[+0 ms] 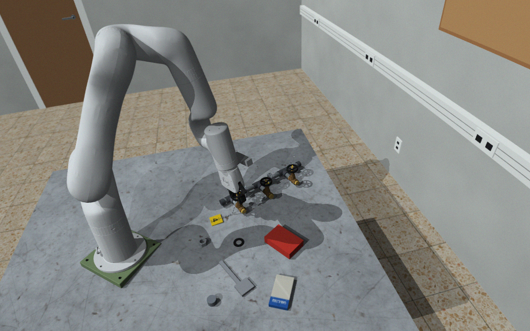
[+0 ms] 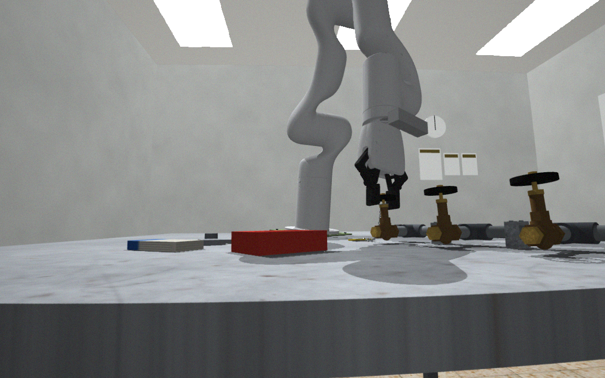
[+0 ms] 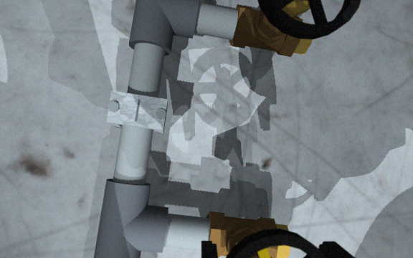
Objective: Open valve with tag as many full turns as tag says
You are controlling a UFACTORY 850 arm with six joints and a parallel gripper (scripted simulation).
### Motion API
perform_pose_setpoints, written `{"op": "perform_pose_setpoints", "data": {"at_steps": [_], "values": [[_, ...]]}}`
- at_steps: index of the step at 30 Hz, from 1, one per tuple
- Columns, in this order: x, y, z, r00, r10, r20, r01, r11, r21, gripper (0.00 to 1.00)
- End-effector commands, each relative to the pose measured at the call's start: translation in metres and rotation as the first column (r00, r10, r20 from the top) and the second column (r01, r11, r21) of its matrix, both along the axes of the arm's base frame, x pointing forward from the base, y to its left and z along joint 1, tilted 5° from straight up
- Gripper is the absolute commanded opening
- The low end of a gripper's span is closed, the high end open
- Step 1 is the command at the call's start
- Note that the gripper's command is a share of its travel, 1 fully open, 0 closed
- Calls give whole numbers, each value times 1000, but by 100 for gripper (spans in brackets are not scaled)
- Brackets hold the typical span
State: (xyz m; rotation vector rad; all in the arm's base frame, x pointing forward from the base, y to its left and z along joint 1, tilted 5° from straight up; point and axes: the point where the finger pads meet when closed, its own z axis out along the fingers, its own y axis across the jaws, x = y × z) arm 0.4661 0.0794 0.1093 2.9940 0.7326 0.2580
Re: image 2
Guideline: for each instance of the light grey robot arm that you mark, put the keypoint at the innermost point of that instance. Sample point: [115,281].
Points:
[389,93]

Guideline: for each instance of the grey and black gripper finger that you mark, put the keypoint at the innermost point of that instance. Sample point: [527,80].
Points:
[370,177]
[394,188]

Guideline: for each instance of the dark red rectangular block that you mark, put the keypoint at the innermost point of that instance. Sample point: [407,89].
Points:
[274,242]

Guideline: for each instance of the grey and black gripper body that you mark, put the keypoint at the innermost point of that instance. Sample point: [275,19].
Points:
[385,148]

